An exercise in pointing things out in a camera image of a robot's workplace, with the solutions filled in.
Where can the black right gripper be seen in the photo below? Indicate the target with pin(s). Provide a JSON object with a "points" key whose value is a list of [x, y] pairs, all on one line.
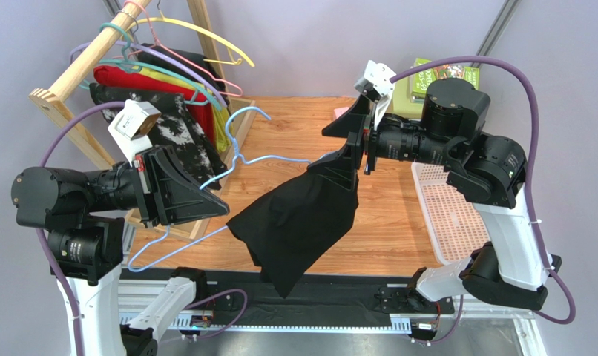
{"points": [[357, 150]]}

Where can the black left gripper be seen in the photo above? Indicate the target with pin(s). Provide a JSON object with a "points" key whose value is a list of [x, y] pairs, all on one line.
{"points": [[166, 192]]}

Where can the plain black trousers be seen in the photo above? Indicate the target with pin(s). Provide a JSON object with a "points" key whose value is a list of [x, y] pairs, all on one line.
{"points": [[289, 228]]}

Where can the black white-patterned trousers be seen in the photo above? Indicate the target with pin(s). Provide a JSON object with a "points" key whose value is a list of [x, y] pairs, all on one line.
{"points": [[176, 127]]}

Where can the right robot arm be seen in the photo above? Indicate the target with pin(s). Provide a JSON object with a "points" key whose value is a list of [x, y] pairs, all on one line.
{"points": [[488, 171]]}

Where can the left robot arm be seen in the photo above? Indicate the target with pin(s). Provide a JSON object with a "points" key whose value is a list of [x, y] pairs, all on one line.
{"points": [[68, 210]]}

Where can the pink cube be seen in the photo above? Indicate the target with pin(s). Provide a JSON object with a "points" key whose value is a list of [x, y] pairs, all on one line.
{"points": [[338, 112]]}

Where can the green drawer box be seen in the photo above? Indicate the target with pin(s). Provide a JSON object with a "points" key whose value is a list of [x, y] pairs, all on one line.
{"points": [[408, 99]]}

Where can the yellow garment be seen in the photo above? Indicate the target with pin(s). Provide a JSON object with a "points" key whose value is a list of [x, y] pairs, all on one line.
{"points": [[222, 128]]}

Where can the green comic book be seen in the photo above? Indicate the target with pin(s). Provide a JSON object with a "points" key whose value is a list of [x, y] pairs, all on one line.
{"points": [[419, 82]]}

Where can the black garment on rack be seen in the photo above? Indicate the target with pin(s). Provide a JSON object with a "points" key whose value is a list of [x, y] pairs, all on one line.
{"points": [[152, 60]]}

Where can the white plastic basket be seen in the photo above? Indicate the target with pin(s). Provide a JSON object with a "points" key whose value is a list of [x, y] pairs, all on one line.
{"points": [[454, 226]]}

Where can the red garment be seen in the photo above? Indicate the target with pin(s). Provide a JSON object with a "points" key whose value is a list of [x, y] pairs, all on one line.
{"points": [[116, 77]]}

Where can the wooden clothes rack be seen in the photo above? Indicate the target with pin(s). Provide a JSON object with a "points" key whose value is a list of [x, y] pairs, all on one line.
{"points": [[52, 100]]}

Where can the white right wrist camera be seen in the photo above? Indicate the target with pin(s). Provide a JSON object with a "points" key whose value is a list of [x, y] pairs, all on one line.
{"points": [[375, 84]]}

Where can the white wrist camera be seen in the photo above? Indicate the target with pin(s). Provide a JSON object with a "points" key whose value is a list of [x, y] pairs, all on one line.
{"points": [[375, 84], [131, 126]]}

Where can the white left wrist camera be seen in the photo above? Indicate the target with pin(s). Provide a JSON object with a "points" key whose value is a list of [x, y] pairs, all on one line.
{"points": [[131, 126]]}

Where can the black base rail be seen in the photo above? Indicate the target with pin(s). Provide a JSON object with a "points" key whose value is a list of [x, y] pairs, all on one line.
{"points": [[239, 301]]}

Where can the pink wire hanger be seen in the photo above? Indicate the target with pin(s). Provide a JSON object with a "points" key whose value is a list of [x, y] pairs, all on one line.
{"points": [[226, 89]]}

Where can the yellow wire hanger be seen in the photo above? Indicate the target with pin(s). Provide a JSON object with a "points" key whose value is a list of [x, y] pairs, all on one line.
{"points": [[205, 32]]}

